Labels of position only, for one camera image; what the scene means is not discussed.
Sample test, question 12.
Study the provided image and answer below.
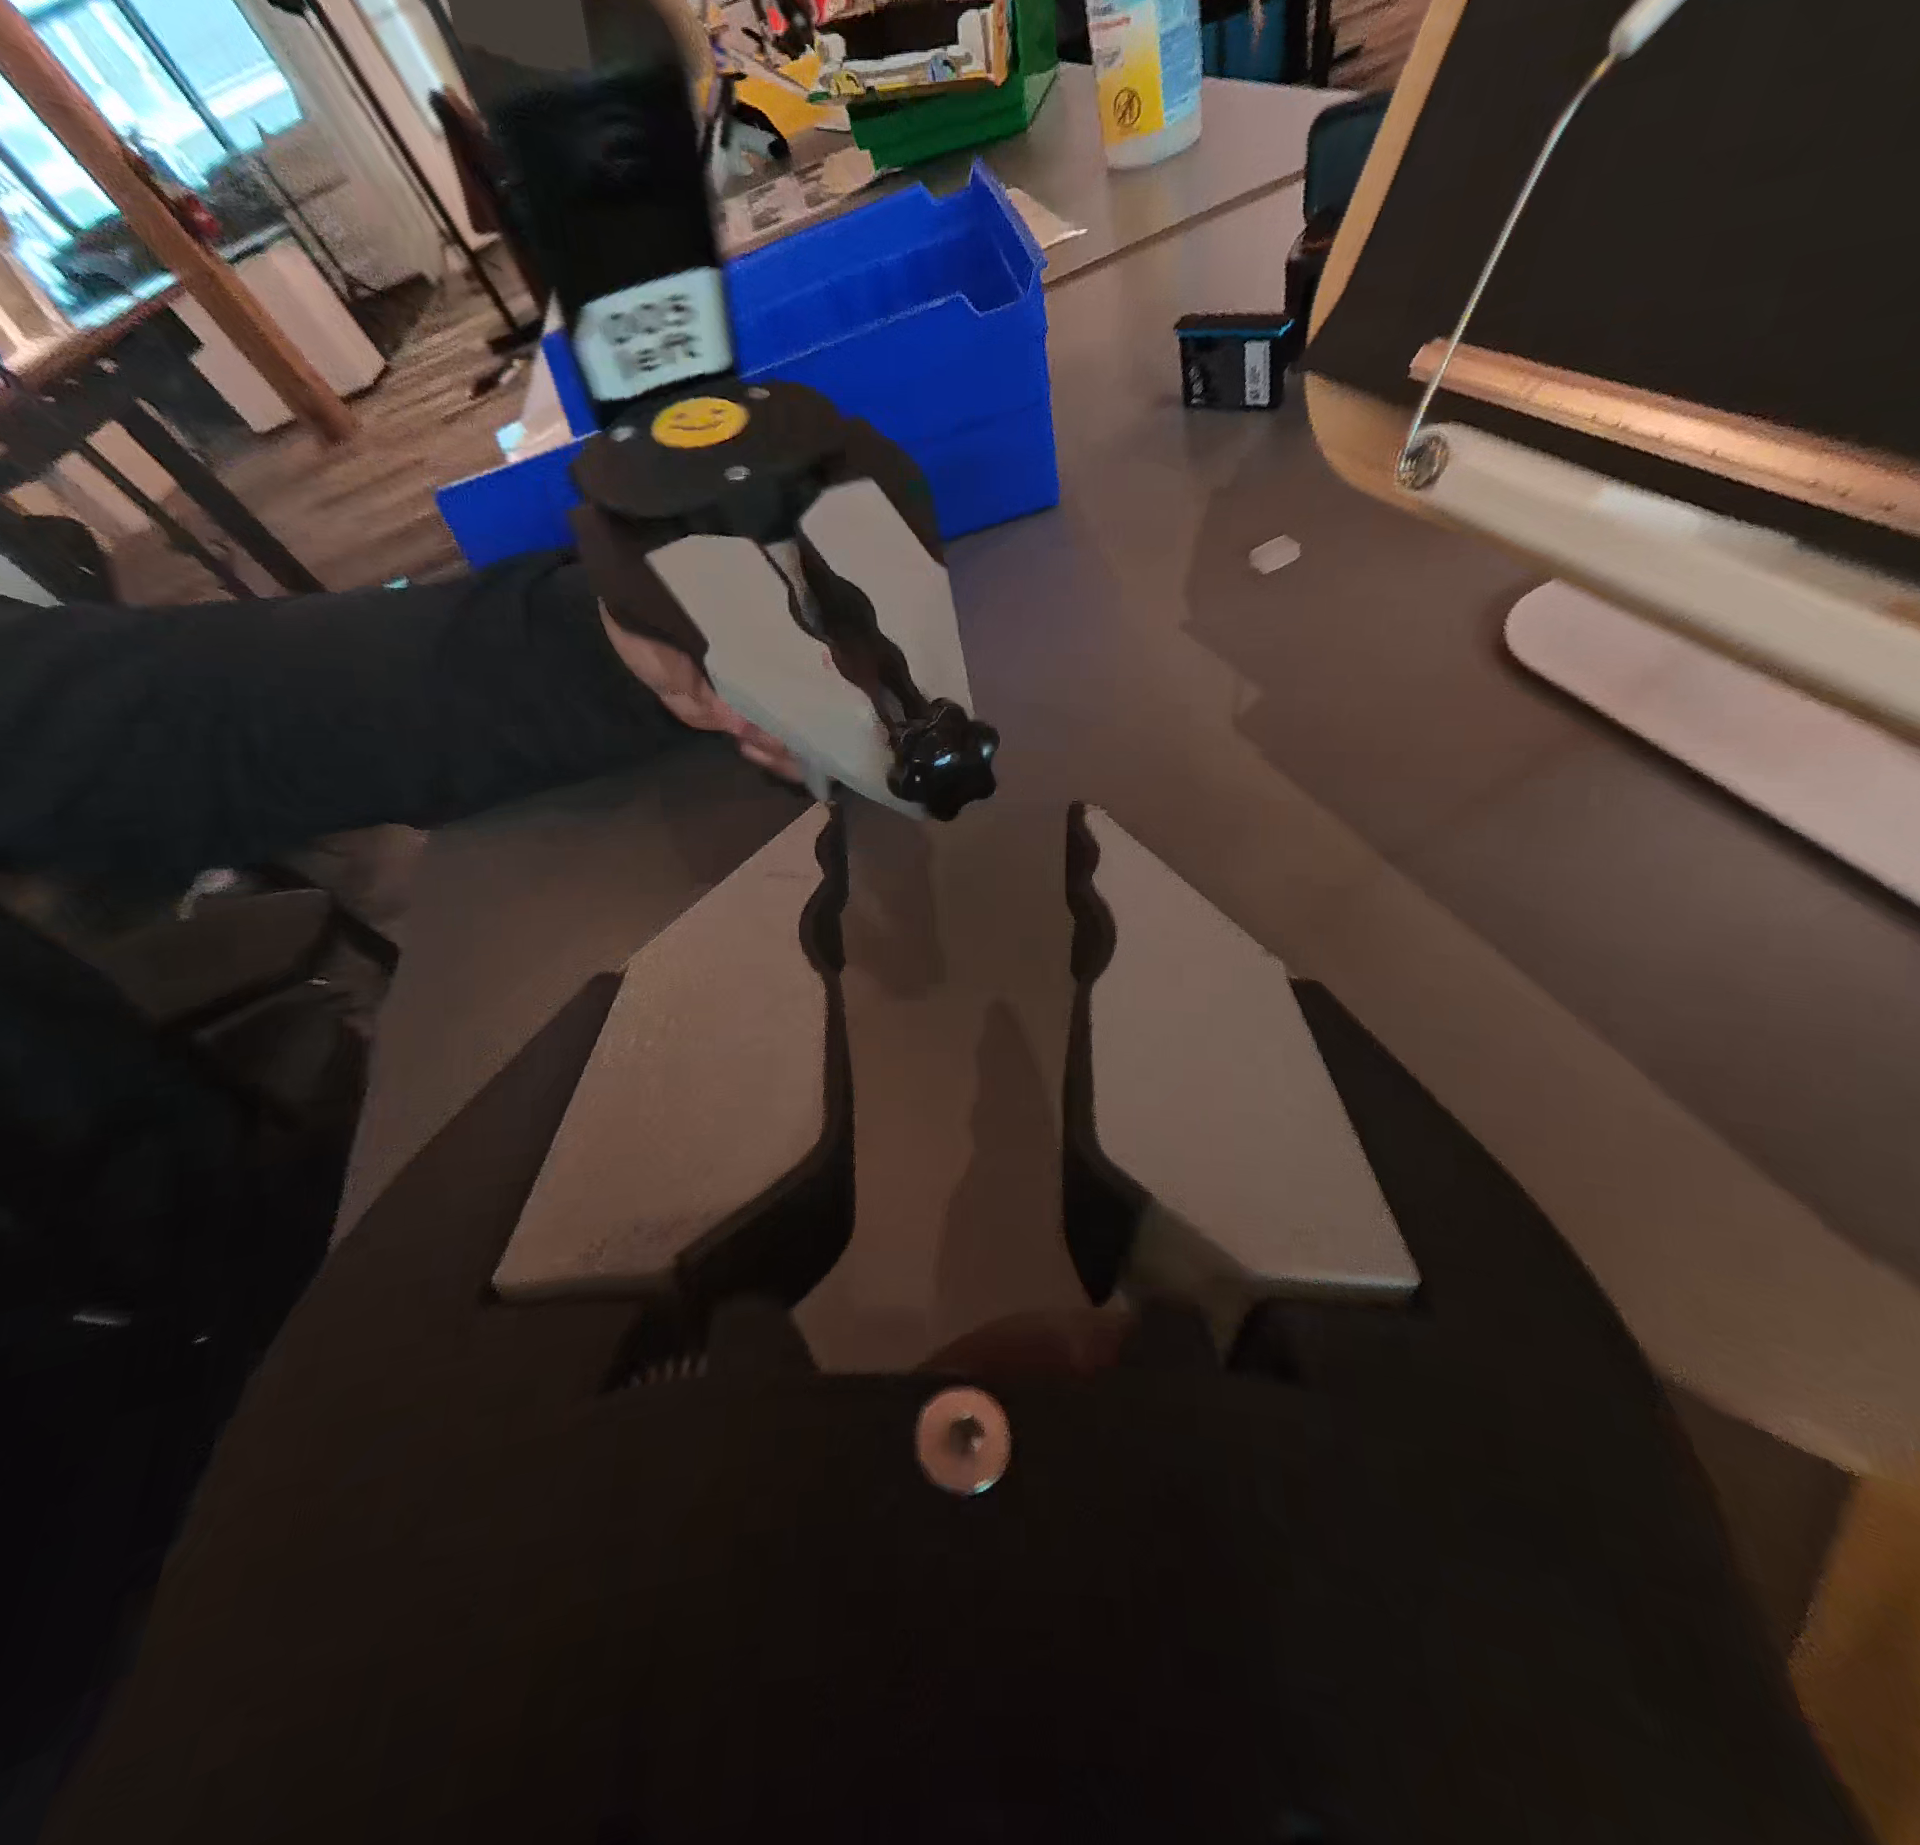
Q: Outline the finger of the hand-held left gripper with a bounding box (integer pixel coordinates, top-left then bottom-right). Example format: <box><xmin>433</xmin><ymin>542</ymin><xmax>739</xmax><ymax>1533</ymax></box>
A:
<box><xmin>646</xmin><ymin>531</ymin><xmax>930</xmax><ymax>822</ymax></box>
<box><xmin>799</xmin><ymin>480</ymin><xmax>978</xmax><ymax>722</ymax></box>

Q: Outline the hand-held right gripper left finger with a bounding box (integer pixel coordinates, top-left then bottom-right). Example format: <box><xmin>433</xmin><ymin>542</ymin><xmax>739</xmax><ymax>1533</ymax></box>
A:
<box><xmin>489</xmin><ymin>808</ymin><xmax>859</xmax><ymax>1305</ymax></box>

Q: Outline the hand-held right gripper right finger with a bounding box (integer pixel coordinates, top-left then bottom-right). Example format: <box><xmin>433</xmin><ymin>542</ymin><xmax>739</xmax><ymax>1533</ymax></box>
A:
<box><xmin>1065</xmin><ymin>805</ymin><xmax>1426</xmax><ymax>1307</ymax></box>

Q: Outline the black star knob bolt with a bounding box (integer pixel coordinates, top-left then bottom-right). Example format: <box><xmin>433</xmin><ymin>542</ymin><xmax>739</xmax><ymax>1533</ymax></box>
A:
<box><xmin>882</xmin><ymin>693</ymin><xmax>1006</xmax><ymax>824</ymax></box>

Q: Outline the blue plastic bin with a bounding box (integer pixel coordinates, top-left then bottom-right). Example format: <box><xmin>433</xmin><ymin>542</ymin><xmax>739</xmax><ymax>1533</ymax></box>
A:
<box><xmin>435</xmin><ymin>162</ymin><xmax>1058</xmax><ymax>572</ymax></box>

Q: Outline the yellow plastic bin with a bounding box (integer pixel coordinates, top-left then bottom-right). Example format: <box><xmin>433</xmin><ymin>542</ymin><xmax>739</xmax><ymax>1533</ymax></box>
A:
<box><xmin>1791</xmin><ymin>1475</ymin><xmax>1920</xmax><ymax>1845</ymax></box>

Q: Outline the person's left forearm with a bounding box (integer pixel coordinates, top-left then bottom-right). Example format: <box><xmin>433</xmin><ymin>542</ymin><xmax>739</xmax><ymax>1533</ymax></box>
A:
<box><xmin>0</xmin><ymin>545</ymin><xmax>662</xmax><ymax>874</ymax></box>

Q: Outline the person's left hand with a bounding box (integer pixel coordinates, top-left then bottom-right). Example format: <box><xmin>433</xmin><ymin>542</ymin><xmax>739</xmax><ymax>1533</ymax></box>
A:
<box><xmin>601</xmin><ymin>601</ymin><xmax>815</xmax><ymax>786</ymax></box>

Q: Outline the person's right hand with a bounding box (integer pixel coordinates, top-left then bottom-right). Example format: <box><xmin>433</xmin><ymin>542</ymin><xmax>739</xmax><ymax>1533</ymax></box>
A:
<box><xmin>960</xmin><ymin>1310</ymin><xmax>1133</xmax><ymax>1373</ymax></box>

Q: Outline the green plastic bin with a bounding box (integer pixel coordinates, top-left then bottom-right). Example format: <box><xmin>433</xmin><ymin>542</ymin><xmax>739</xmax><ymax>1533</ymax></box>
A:
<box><xmin>846</xmin><ymin>0</ymin><xmax>1058</xmax><ymax>168</ymax></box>

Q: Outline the small black box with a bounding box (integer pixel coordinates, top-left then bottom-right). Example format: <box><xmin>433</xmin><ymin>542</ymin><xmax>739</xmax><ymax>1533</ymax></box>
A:
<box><xmin>1174</xmin><ymin>310</ymin><xmax>1299</xmax><ymax>411</ymax></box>

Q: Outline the white disinfecting wipes canister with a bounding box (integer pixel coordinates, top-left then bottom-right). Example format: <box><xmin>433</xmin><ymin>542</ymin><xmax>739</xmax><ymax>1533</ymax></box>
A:
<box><xmin>1082</xmin><ymin>0</ymin><xmax>1205</xmax><ymax>168</ymax></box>

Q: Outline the black display board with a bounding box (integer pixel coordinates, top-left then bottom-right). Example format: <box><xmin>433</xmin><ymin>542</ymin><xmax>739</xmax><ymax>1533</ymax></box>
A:
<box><xmin>1303</xmin><ymin>0</ymin><xmax>1920</xmax><ymax>526</ymax></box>

